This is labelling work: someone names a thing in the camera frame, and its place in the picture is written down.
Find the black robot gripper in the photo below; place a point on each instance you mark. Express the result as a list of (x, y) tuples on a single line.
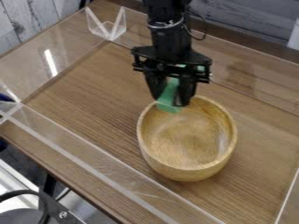
[(171, 58)]

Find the green rectangular block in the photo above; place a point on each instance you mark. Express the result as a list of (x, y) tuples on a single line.
[(168, 97)]

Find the brown wooden bowl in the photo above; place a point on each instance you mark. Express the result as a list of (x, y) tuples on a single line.
[(188, 145)]

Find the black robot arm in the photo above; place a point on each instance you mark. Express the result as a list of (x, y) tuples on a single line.
[(167, 10)]

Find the clear acrylic corner bracket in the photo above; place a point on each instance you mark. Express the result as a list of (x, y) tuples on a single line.
[(105, 29)]

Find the clear acrylic table enclosure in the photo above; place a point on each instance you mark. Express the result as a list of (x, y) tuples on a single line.
[(79, 97)]

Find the black metal bracket with bolt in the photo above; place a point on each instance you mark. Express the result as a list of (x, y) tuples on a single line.
[(55, 213)]

